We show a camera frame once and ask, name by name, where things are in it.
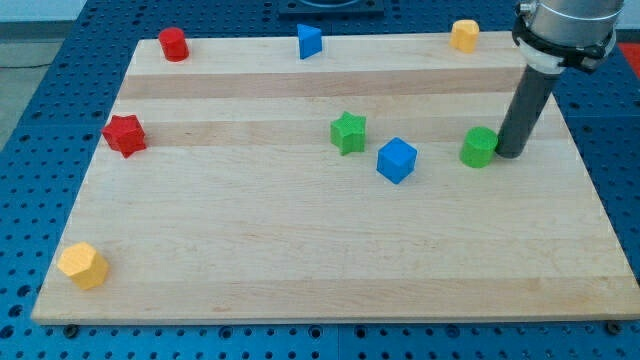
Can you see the light wooden board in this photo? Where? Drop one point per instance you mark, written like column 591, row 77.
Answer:
column 241, row 211

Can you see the red star block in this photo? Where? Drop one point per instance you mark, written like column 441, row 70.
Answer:
column 125, row 135

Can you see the yellow heart block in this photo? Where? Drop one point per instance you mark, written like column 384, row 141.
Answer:
column 464, row 35

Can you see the yellow hexagon block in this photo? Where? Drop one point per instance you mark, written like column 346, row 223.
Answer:
column 83, row 265

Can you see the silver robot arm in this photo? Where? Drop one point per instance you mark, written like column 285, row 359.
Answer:
column 553, row 35

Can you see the blue cube block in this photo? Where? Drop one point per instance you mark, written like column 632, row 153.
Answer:
column 396, row 160

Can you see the blue triangle block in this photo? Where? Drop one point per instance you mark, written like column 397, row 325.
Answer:
column 309, row 40

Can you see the green cylinder block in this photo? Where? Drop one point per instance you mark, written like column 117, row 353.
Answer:
column 478, row 147

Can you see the red cylinder block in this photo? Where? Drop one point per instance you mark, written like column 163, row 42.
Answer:
column 173, row 44

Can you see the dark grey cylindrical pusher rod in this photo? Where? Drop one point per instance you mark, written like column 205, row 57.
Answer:
column 529, row 99

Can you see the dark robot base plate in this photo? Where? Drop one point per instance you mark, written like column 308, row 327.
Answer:
column 298, row 8

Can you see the green star block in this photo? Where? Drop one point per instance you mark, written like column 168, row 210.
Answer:
column 348, row 133

